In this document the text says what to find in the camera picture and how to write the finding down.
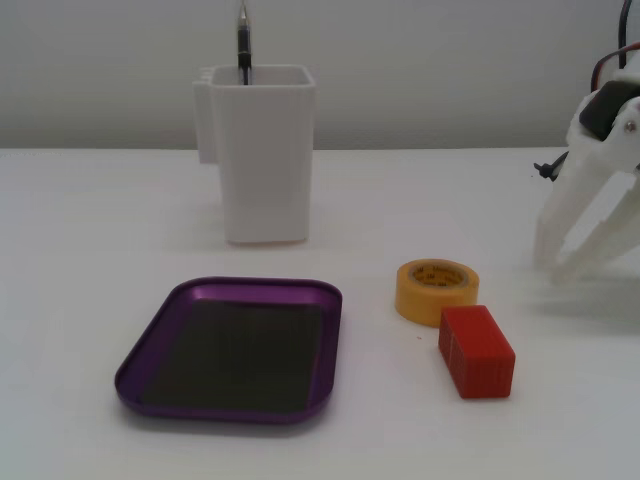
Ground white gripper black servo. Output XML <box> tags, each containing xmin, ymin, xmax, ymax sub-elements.
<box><xmin>533</xmin><ymin>45</ymin><xmax>640</xmax><ymax>285</ymax></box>

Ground yellow tape roll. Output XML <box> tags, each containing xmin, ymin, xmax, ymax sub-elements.
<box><xmin>394</xmin><ymin>257</ymin><xmax>481</xmax><ymax>329</ymax></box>

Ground red rectangular block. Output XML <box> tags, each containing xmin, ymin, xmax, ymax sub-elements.
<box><xmin>437</xmin><ymin>304</ymin><xmax>517</xmax><ymax>401</ymax></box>

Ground white plastic pen holder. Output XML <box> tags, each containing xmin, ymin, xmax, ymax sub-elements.
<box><xmin>191</xmin><ymin>64</ymin><xmax>317</xmax><ymax>247</ymax></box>

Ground purple metal tray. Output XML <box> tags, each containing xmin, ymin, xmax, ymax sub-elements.
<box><xmin>114</xmin><ymin>276</ymin><xmax>345</xmax><ymax>427</ymax></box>

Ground black ballpoint pen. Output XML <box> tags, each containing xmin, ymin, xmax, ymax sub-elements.
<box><xmin>235</xmin><ymin>0</ymin><xmax>254</xmax><ymax>87</ymax></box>

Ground dark servo wires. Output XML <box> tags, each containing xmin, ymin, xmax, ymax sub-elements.
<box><xmin>590</xmin><ymin>0</ymin><xmax>640</xmax><ymax>92</ymax></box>

